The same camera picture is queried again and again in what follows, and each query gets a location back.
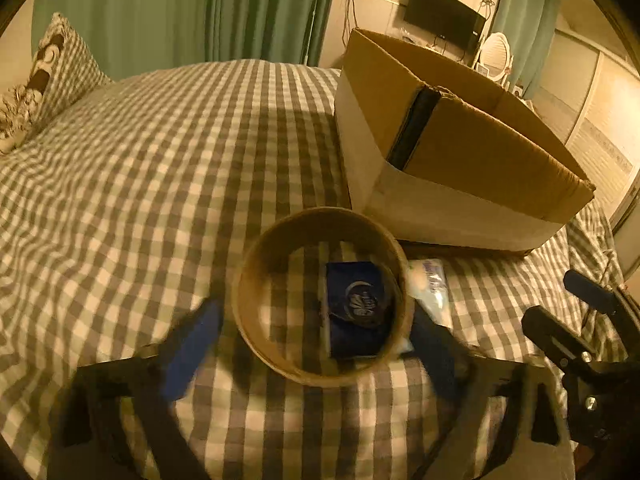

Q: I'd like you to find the large green curtain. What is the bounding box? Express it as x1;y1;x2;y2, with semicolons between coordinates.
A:
32;0;331;79

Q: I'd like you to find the checked pillow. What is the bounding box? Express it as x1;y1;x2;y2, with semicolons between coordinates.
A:
1;13;113;156

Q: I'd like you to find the white sliding wardrobe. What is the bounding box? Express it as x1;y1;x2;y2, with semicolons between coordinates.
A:
533;30;639;223

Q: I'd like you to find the black wall television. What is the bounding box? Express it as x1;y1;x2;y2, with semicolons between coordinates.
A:
404;0;486;53

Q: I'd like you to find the green curtain by wardrobe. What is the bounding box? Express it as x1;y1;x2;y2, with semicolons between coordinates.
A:
491;0;560;99

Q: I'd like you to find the brown cardboard box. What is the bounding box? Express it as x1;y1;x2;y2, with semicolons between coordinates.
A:
334;28;594;254

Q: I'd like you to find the small white wrapped packet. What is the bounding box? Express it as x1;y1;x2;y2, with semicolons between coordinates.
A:
409;259;452;328

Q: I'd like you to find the white oval vanity mirror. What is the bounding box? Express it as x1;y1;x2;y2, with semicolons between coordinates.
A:
474;32;513;88

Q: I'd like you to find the brown packing tape roll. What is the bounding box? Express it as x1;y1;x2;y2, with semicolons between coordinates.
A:
230;207;414;388

